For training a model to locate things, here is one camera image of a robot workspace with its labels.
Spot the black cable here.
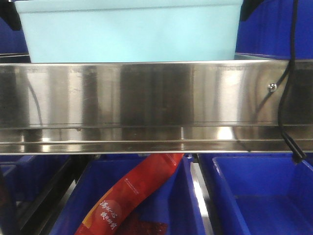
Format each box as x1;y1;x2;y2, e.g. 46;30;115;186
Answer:
278;0;306;164

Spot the red snack package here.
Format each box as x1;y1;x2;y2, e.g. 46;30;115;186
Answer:
75;153;184;235

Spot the stainless steel shelf rail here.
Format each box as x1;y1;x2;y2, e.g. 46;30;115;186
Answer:
0;58;313;156

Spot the empty blue bin lower right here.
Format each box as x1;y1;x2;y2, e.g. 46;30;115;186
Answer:
213;157;313;235

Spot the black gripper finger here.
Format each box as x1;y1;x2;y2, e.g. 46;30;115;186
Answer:
0;0;22;31
240;0;260;21

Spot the blue bin upper left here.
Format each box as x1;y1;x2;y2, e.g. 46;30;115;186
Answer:
0;18;28;54

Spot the blue bin with snack package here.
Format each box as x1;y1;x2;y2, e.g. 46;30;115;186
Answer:
50;157;205;235

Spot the light blue plastic bin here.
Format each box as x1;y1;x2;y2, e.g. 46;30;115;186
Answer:
15;0;242;63

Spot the rail screw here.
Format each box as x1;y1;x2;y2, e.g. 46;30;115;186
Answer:
268;83;277;93

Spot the blue bin lower left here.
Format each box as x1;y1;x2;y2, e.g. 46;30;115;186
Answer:
0;155;69;201

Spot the blue bin upper right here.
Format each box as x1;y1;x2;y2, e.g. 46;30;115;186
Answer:
236;0;313;59

